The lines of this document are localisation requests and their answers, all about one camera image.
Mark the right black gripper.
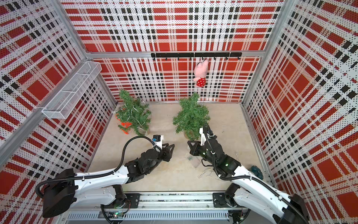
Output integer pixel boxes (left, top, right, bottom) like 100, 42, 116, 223
187, 141, 216, 168

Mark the small green christmas tree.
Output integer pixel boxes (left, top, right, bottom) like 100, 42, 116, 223
115, 89, 152, 136
172, 92, 210, 141

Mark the clear star string light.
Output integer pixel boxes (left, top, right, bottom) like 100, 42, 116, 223
111, 95, 153, 135

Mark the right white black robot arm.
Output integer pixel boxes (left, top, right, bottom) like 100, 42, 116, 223
188, 124, 309, 224

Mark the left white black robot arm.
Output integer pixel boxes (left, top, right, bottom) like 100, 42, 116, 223
35, 135, 175, 218

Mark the red shark plush toy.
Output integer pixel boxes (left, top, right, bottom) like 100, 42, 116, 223
116, 113, 132, 134

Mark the teal alarm clock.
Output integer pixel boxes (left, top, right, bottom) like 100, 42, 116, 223
249, 165, 263, 180

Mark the pink pig plush toy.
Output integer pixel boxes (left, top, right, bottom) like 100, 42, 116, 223
193, 59, 209, 87

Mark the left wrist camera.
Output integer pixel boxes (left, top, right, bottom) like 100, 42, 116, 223
152, 135, 163, 151

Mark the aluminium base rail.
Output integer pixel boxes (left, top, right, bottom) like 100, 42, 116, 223
60, 191, 291, 222

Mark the black wall hook rail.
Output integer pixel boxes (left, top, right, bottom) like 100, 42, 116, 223
151, 52, 242, 60

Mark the white wire mesh basket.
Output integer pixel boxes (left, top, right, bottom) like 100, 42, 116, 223
42, 61, 102, 119

